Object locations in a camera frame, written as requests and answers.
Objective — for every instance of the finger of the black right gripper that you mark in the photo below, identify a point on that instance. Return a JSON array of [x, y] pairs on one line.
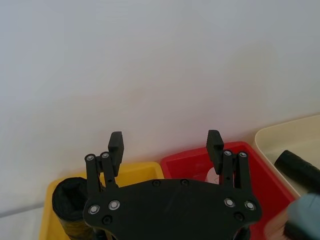
[[300, 170], [302, 232]]

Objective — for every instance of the cream plastic tub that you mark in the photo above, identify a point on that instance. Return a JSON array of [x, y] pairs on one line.
[[270, 140]]

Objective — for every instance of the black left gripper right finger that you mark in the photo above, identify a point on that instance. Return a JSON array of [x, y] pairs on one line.
[[214, 150]]

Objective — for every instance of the jar with pink lid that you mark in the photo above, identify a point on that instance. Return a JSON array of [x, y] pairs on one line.
[[211, 177]]

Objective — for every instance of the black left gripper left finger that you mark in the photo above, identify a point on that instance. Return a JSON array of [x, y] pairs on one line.
[[116, 152]]

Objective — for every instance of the jar with blue lid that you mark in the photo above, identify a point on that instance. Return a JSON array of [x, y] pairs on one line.
[[302, 207]]

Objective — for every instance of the red plastic bin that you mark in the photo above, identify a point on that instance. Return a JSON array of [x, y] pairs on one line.
[[260, 180]]

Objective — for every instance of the yellow plastic bin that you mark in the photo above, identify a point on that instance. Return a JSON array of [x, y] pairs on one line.
[[140, 172]]

